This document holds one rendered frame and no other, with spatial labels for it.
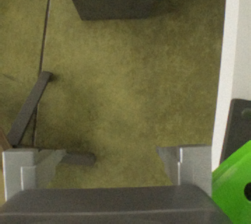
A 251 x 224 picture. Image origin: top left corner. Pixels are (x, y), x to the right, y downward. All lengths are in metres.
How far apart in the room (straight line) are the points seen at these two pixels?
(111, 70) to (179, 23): 0.30
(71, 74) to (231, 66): 0.95
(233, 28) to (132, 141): 0.94
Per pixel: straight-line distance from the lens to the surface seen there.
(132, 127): 1.20
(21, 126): 1.16
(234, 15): 0.31
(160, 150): 0.17
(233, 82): 0.30
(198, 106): 1.23
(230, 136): 0.29
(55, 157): 0.16
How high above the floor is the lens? 1.19
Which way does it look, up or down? 88 degrees down
